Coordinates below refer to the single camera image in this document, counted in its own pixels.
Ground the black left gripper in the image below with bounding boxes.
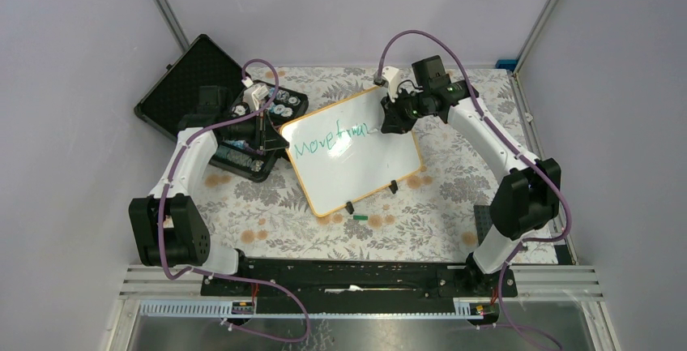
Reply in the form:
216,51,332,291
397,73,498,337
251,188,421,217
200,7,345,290
224,106,288,150

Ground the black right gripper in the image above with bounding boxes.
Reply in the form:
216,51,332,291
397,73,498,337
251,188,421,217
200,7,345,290
381,87,429,135

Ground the yellow framed whiteboard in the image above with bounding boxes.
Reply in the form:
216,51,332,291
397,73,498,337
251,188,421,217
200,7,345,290
279,87,422,217

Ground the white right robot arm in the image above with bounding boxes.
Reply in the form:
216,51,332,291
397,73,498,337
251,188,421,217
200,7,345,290
374,55,561,296

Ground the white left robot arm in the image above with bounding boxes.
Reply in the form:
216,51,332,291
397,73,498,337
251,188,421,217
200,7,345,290
128,79,288,295

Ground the black whiteboard foot clip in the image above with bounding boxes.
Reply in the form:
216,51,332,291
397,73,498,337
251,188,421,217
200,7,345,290
345,201,355,215
389,180,399,195

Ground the black poker chip case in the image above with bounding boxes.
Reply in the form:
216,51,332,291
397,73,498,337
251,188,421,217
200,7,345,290
134,34,288,182

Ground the grey lego baseplate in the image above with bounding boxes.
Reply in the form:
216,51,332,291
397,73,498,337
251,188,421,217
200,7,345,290
473,204,493,244

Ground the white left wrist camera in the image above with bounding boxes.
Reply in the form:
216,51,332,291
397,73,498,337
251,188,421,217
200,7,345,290
241,76,271,111

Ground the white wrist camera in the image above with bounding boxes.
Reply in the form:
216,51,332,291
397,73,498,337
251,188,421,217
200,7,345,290
373,66,401,103
241,76,271,111

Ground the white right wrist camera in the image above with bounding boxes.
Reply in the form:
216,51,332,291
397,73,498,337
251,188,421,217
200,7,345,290
373,66,401,103

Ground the blue corner bracket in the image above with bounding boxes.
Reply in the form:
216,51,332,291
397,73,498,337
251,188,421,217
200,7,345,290
494,59,518,71

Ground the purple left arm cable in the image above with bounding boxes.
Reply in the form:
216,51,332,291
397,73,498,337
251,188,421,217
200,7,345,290
156,58,314,345

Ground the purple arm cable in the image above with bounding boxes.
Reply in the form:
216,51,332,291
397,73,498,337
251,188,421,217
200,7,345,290
156,58,314,345
374,29,574,351

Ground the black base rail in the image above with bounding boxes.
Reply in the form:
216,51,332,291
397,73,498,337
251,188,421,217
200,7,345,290
200,258,518,315

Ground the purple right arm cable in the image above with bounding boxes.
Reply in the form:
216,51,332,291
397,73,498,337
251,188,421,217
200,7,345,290
374,29,574,351

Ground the white slotted cable duct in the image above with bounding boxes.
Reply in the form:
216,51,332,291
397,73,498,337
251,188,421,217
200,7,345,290
138,297,484,319

